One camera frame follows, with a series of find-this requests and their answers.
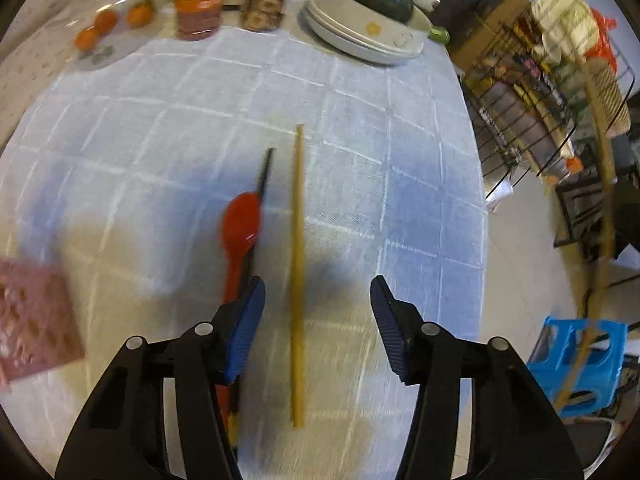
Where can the white plastic bag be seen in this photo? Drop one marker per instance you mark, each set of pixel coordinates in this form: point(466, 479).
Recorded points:
point(560, 25)

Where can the black chopstick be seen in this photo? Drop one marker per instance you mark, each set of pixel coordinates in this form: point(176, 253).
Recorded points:
point(266, 170)

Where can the dark chair frame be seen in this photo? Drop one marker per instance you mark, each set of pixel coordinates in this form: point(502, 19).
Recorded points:
point(580, 210)

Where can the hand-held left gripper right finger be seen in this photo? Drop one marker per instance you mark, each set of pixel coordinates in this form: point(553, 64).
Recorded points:
point(392, 332)

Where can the brown cardboard box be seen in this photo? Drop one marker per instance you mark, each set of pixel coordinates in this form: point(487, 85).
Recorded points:
point(495, 25)

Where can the blue checked tablecloth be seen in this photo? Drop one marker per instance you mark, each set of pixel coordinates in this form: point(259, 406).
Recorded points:
point(350, 160)

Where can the stack of white plates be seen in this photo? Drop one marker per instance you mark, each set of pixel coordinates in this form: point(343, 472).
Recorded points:
point(350, 45)

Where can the woven basket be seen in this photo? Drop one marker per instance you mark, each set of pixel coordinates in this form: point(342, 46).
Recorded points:
point(610, 95)

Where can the plain bamboo chopstick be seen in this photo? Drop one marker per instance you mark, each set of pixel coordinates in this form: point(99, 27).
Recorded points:
point(298, 260)
point(605, 170)

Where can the blue plastic stool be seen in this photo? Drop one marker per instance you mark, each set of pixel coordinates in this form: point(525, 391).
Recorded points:
point(550, 365)

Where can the clear glass container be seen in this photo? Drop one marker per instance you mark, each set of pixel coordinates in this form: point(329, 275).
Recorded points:
point(120, 45)

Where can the small orange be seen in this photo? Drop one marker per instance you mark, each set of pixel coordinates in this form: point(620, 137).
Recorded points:
point(140, 14)
point(106, 21)
point(87, 38)

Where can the spice jar with silver lid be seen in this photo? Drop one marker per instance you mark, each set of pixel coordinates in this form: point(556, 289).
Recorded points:
point(200, 5)

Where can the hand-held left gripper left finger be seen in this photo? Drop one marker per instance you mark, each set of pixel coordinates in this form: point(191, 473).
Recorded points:
point(245, 332)

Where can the pink patterned cloth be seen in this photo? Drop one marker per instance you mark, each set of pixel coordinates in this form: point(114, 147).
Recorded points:
point(35, 320)

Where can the red plastic spoon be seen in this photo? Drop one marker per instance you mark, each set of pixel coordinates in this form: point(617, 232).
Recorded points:
point(242, 222)

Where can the red plastic bag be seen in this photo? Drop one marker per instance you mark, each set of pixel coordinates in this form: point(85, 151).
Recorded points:
point(605, 30)

